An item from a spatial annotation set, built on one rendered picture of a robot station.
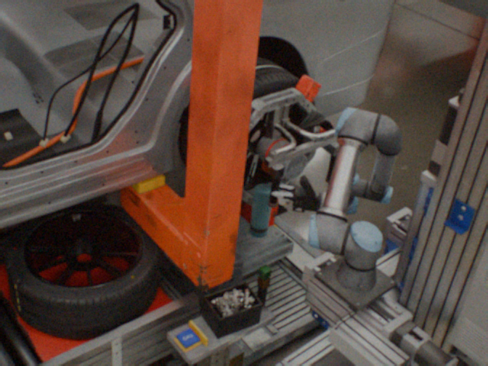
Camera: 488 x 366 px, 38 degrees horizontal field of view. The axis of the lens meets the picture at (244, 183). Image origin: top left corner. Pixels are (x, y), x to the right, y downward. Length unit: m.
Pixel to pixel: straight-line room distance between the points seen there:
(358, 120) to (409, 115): 2.88
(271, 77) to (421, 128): 2.41
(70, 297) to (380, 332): 1.23
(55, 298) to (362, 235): 1.26
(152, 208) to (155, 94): 0.50
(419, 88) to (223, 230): 3.41
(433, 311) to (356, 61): 1.51
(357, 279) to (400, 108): 3.09
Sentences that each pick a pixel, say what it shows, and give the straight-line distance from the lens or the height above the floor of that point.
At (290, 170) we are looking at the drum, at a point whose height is 0.85.
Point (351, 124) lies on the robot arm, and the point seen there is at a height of 1.30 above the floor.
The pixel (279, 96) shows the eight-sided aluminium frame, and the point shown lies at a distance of 3.11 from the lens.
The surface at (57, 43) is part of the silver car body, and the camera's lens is 3.68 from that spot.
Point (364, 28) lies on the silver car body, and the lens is 3.62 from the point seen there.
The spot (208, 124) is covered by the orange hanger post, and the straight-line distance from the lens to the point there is 2.45.
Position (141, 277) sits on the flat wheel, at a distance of 3.01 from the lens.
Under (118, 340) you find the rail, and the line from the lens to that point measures 2.95.
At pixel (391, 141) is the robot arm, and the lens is 2.61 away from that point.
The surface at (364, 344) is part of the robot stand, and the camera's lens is 2.55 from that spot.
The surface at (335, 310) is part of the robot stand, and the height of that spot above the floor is 0.68.
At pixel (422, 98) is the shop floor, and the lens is 5.75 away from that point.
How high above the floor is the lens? 2.60
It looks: 36 degrees down
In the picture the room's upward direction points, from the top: 6 degrees clockwise
